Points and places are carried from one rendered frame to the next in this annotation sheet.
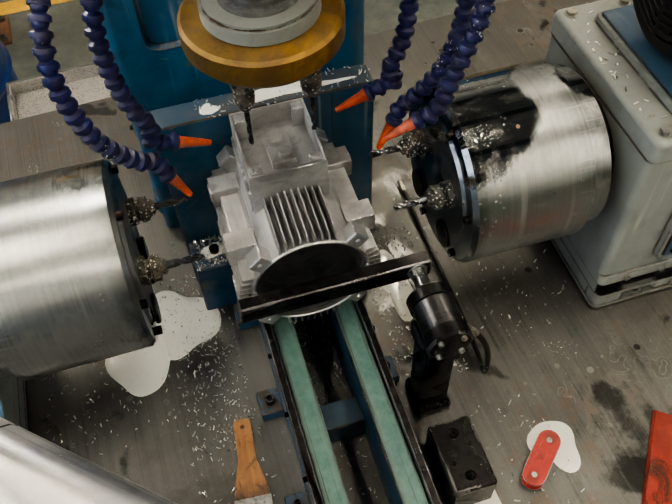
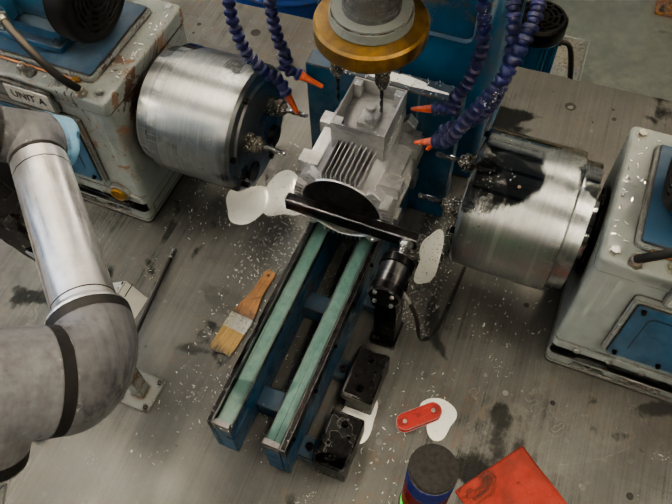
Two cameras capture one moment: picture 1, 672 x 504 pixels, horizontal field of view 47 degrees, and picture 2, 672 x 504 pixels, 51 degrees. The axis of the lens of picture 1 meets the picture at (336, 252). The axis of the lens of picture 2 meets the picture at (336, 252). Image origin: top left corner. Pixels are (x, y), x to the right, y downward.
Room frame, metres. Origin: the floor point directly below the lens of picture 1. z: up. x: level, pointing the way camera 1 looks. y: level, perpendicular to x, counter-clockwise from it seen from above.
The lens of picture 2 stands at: (-0.02, -0.43, 2.05)
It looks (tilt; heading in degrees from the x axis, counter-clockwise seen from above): 58 degrees down; 39
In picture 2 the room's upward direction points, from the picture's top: 2 degrees counter-clockwise
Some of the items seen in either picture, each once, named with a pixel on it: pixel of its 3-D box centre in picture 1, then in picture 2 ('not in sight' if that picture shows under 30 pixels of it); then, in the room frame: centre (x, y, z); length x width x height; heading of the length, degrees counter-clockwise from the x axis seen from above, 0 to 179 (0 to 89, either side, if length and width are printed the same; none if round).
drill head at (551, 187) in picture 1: (518, 156); (537, 214); (0.74, -0.26, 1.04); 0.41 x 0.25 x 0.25; 105
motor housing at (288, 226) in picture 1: (292, 224); (360, 169); (0.66, 0.06, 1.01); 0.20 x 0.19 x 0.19; 15
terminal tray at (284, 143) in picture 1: (279, 156); (369, 120); (0.70, 0.07, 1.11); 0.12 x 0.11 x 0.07; 15
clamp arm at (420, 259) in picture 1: (336, 287); (351, 221); (0.55, 0.00, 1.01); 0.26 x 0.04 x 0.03; 105
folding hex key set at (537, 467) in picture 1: (540, 459); (418, 417); (0.39, -0.27, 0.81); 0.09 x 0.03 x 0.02; 148
